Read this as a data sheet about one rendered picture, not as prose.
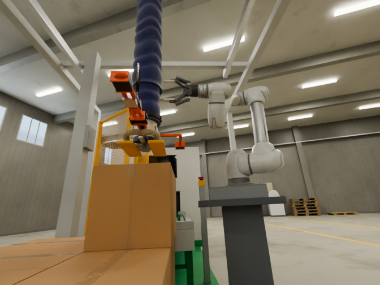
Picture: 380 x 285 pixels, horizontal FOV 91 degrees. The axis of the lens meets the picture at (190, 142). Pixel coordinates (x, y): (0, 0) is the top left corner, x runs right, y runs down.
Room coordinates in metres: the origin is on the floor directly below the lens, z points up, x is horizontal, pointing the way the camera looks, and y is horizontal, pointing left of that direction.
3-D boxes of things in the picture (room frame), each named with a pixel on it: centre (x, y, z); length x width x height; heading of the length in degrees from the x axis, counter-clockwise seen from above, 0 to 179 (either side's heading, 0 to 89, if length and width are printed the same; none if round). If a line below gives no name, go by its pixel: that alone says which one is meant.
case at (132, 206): (1.26, 0.32, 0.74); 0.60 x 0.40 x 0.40; 2
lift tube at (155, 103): (1.27, 0.32, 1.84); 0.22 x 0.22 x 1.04
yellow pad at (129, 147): (1.26, 0.42, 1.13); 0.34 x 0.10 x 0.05; 5
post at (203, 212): (2.22, -0.11, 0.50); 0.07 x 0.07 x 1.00; 4
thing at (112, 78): (0.67, 0.28, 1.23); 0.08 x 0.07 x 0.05; 5
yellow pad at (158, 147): (1.28, 0.23, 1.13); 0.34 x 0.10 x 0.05; 5
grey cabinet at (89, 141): (2.29, 1.31, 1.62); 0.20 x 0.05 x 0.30; 4
